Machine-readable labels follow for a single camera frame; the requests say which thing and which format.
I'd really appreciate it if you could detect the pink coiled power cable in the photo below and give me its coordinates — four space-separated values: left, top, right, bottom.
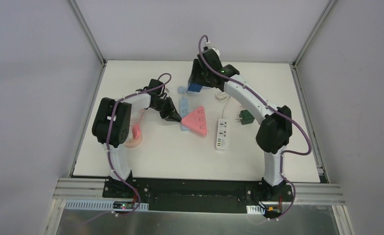
131 108 147 125

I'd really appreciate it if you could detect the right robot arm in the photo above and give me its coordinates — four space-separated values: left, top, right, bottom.
188 47 293 201

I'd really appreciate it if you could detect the dark green cube socket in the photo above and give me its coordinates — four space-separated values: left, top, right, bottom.
238 110 255 125

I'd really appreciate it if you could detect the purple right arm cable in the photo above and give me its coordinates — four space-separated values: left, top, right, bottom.
198 35 312 222

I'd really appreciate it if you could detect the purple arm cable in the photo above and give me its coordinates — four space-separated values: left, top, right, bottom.
198 35 312 222
106 72 173 218

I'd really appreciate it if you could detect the light blue power strip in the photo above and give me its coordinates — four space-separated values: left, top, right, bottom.
179 98 189 118

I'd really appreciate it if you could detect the light blue coiled cable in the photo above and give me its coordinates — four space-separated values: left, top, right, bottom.
177 85 196 95

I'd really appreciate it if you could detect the aluminium frame rail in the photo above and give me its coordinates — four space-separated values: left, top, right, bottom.
53 178 346 206

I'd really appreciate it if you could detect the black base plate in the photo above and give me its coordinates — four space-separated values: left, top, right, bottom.
102 177 294 214

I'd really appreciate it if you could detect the pink triangular power strip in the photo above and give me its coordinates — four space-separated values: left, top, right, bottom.
181 106 207 137

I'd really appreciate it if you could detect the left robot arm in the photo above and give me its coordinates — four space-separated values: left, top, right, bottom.
91 79 181 198

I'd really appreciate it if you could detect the pink round socket base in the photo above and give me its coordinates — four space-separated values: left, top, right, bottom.
124 123 142 148

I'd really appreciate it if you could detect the blue cube socket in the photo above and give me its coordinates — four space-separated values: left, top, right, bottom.
187 83 203 93

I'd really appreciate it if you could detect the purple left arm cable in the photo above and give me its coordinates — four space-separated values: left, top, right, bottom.
106 72 173 218

